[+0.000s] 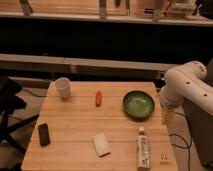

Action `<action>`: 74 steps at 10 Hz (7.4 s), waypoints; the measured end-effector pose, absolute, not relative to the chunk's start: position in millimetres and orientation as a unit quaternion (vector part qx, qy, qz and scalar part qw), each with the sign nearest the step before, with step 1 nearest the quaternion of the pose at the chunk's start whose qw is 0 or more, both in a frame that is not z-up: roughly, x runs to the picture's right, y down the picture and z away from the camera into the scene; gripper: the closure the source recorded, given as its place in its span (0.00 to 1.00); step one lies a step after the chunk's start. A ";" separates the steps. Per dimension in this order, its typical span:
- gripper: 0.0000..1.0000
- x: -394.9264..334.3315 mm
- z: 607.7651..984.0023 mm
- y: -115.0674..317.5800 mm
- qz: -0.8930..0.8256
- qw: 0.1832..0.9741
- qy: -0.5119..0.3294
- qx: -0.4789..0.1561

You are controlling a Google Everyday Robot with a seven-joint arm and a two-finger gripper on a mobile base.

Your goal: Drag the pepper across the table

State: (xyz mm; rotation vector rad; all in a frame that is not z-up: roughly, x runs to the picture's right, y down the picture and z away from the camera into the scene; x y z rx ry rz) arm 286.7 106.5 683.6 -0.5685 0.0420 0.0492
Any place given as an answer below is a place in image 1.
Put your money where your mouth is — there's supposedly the red pepper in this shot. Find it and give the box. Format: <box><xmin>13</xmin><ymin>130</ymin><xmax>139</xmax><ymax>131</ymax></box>
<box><xmin>95</xmin><ymin>91</ymin><xmax>102</xmax><ymax>107</ymax></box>

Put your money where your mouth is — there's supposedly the white sponge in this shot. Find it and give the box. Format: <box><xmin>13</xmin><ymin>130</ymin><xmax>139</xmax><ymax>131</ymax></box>
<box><xmin>92</xmin><ymin>133</ymin><xmax>111</xmax><ymax>157</ymax></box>

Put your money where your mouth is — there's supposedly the green bowl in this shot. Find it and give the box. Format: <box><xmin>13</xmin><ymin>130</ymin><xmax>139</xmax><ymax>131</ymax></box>
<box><xmin>123</xmin><ymin>90</ymin><xmax>155</xmax><ymax>119</ymax></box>

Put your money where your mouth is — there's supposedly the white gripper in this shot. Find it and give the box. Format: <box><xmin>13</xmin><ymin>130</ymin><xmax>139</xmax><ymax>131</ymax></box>
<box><xmin>159</xmin><ymin>89</ymin><xmax>181</xmax><ymax>125</ymax></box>

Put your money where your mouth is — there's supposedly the black cable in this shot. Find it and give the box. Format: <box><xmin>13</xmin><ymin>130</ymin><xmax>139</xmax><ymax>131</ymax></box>
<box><xmin>168</xmin><ymin>111</ymin><xmax>193</xmax><ymax>171</ymax></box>

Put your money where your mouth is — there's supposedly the black chair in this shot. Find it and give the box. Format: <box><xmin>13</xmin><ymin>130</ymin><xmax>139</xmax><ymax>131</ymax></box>
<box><xmin>0</xmin><ymin>76</ymin><xmax>38</xmax><ymax>154</ymax></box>

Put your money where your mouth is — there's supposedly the white plastic bottle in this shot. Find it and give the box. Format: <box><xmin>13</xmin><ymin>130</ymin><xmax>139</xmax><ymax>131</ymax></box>
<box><xmin>137</xmin><ymin>127</ymin><xmax>150</xmax><ymax>171</ymax></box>

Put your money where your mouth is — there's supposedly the white paper cup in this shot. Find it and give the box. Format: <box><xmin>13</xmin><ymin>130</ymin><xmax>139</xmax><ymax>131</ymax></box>
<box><xmin>55</xmin><ymin>77</ymin><xmax>71</xmax><ymax>99</ymax></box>

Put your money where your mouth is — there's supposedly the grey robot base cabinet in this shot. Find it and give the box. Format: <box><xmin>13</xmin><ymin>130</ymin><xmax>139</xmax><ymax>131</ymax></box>
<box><xmin>182</xmin><ymin>59</ymin><xmax>213</xmax><ymax>169</ymax></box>

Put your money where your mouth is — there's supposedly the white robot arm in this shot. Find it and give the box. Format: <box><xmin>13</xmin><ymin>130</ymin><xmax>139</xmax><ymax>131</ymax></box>
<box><xmin>159</xmin><ymin>61</ymin><xmax>213</xmax><ymax>124</ymax></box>

